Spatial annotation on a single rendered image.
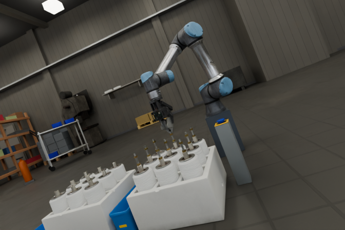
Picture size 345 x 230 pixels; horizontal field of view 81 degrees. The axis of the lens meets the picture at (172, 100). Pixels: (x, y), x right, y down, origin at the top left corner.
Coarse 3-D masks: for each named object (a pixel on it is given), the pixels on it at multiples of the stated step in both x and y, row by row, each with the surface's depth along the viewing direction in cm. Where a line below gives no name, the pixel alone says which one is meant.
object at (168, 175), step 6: (162, 168) 87; (168, 168) 87; (174, 168) 89; (156, 174) 89; (162, 174) 87; (168, 174) 87; (174, 174) 88; (162, 180) 87; (168, 180) 87; (174, 180) 88
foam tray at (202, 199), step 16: (208, 160) 96; (208, 176) 80; (224, 176) 108; (144, 192) 88; (160, 192) 85; (176, 192) 83; (192, 192) 81; (208, 192) 79; (224, 192) 95; (144, 208) 88; (160, 208) 86; (176, 208) 84; (192, 208) 82; (208, 208) 80; (224, 208) 84; (144, 224) 89; (160, 224) 87; (176, 224) 84; (192, 224) 82
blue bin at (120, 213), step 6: (120, 204) 103; (126, 204) 107; (114, 210) 98; (120, 210) 102; (126, 210) 92; (114, 216) 93; (120, 216) 93; (126, 216) 92; (132, 216) 94; (114, 222) 94; (120, 222) 93; (126, 222) 92; (132, 222) 93; (120, 228) 94; (126, 228) 93; (132, 228) 92
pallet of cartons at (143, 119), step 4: (140, 116) 722; (144, 116) 702; (148, 116) 699; (136, 120) 711; (140, 120) 707; (144, 120) 703; (148, 120) 700; (152, 120) 696; (140, 124) 709; (144, 124) 771; (148, 124) 734
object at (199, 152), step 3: (198, 147) 97; (201, 147) 98; (195, 150) 95; (198, 150) 95; (201, 150) 97; (189, 153) 95; (192, 153) 94; (195, 153) 94; (198, 153) 95; (201, 153) 96; (198, 156) 95; (201, 156) 95; (204, 156) 97; (201, 159) 95; (204, 159) 96; (201, 162) 95; (204, 162) 96
